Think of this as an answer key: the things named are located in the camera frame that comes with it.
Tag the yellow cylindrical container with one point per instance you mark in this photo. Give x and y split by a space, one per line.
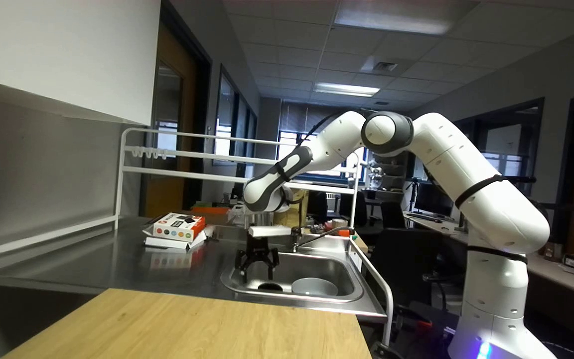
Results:
294 216

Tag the sink faucet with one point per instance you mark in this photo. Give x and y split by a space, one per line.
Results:
306 240

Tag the stainless steel sink basin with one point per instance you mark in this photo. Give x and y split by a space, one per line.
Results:
298 278

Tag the white wire dish rack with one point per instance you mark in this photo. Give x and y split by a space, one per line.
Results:
147 152

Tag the orange box behind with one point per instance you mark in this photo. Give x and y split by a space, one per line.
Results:
215 214

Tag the white bowl in sink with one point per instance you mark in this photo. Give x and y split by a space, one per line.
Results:
314 286

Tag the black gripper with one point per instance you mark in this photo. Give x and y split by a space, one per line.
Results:
258 250

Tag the colourful white box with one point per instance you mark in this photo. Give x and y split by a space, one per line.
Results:
179 226

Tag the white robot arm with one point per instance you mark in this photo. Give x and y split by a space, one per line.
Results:
504 224

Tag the white flat box underneath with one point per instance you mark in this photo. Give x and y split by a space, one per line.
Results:
179 244

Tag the wooden board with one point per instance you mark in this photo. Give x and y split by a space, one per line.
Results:
121 324

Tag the white upper cabinet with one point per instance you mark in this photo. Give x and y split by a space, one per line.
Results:
81 58

